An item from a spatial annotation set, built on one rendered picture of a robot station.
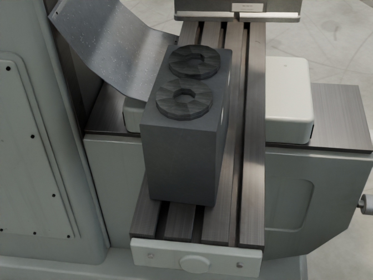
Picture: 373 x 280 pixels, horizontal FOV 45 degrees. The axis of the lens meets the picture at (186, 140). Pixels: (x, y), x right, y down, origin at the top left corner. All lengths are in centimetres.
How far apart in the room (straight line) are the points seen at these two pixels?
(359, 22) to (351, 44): 29
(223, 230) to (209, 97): 23
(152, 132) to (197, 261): 24
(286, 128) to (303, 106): 7
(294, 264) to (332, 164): 53
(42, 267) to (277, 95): 103
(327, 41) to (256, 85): 209
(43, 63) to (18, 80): 7
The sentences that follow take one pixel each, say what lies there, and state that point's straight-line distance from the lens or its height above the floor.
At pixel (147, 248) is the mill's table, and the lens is 77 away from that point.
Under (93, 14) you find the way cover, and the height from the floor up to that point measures 106.
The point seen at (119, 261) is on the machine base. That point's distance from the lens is 167.
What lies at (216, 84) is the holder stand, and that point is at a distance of 74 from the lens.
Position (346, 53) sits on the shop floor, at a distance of 303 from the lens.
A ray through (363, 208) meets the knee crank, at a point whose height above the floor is 56.
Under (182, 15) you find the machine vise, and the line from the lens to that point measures 128.
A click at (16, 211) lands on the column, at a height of 48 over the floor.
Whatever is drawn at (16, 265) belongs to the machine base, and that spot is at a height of 20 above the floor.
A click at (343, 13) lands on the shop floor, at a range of 346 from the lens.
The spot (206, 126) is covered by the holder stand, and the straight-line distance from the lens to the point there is 66.
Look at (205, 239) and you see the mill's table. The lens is 76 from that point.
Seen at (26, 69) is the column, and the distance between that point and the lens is 110.
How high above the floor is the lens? 162
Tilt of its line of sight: 45 degrees down
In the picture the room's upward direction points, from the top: 2 degrees counter-clockwise
